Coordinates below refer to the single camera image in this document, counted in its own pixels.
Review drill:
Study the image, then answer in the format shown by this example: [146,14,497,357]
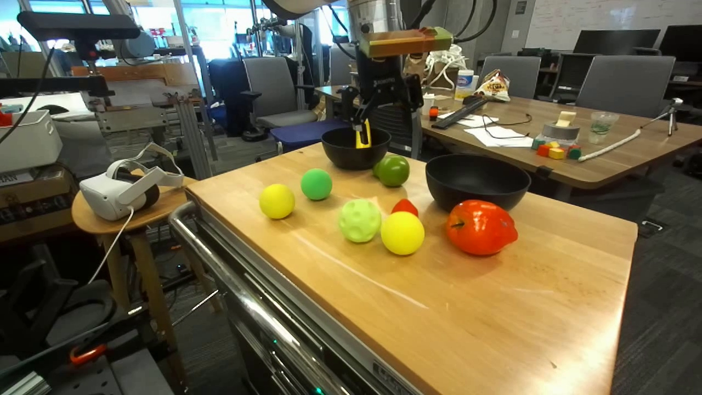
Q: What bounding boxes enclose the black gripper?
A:
[351,52,423,142]

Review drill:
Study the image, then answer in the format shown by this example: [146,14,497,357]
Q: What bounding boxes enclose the yellow banana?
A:
[353,126,373,150]

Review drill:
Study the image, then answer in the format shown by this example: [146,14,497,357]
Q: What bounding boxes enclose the green lime fruit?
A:
[373,156,409,188]

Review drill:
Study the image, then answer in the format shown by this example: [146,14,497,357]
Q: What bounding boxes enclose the green smooth ball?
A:
[301,170,333,202]

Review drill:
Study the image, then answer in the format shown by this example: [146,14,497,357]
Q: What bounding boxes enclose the small red strawberry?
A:
[391,198,419,217]

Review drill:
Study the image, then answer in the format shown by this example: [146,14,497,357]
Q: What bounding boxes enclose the light green dimpled ball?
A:
[337,201,381,244]

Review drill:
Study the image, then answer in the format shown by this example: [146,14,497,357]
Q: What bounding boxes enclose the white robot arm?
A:
[345,0,497,148]

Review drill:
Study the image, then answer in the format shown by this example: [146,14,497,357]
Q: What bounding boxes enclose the yellow ball near apple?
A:
[379,212,426,257]

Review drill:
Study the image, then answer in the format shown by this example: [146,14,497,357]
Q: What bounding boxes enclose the red orange apple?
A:
[444,201,518,257]

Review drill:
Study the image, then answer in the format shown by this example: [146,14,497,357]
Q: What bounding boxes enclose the black bowl left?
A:
[322,128,389,171]

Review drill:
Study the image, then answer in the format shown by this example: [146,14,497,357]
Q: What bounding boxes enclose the black bowl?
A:
[426,154,531,212]
[322,128,389,171]

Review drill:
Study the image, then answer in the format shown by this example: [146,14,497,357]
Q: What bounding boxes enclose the black bowl right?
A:
[426,154,531,212]

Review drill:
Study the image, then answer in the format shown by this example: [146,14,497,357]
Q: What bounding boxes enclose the yellow ball far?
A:
[258,184,296,219]

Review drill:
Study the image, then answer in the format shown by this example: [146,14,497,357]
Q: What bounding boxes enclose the colourful toy blocks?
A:
[533,140,581,161]

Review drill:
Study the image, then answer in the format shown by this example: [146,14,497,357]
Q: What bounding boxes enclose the wooden office desk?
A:
[421,94,702,188]

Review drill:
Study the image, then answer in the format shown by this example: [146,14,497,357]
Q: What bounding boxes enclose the grey office chair right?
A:
[574,55,675,117]

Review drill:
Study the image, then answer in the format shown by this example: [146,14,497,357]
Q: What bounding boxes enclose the white VR headset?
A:
[78,142,185,223]

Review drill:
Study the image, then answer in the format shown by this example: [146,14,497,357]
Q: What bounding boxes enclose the round wooden stool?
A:
[69,186,187,395]

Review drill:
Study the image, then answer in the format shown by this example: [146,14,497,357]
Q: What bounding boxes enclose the wrist camera mount orange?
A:
[360,27,454,59]

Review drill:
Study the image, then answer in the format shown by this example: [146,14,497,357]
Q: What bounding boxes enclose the metal cart handle rail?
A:
[168,202,351,395]

